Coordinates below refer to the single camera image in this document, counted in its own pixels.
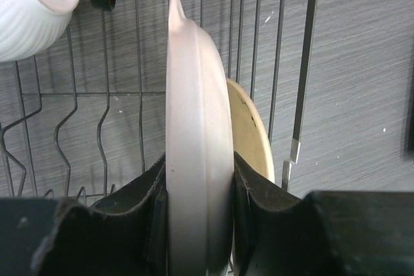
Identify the large white oval dish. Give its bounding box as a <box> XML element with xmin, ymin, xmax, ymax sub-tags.
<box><xmin>165</xmin><ymin>0</ymin><xmax>234</xmax><ymax>275</ymax></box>

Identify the square floral plate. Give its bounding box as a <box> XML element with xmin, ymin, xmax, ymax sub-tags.
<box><xmin>405</xmin><ymin>90</ymin><xmax>413</xmax><ymax>153</ymax></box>

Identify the small cream plate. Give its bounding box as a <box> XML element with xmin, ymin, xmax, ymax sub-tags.
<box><xmin>225</xmin><ymin>78</ymin><xmax>276</xmax><ymax>276</ymax></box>

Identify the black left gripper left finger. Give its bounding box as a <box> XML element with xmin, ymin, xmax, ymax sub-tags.
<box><xmin>1</xmin><ymin>158</ymin><xmax>167</xmax><ymax>275</ymax></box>

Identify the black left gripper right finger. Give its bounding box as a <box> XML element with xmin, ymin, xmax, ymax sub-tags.
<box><xmin>233</xmin><ymin>154</ymin><xmax>413</xmax><ymax>275</ymax></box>

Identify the white ribbed bowl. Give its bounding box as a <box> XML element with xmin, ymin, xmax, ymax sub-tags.
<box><xmin>1</xmin><ymin>0</ymin><xmax>80</xmax><ymax>62</ymax></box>

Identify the black wire dish rack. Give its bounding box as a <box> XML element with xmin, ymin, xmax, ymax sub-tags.
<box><xmin>1</xmin><ymin>0</ymin><xmax>307</xmax><ymax>204</ymax></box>

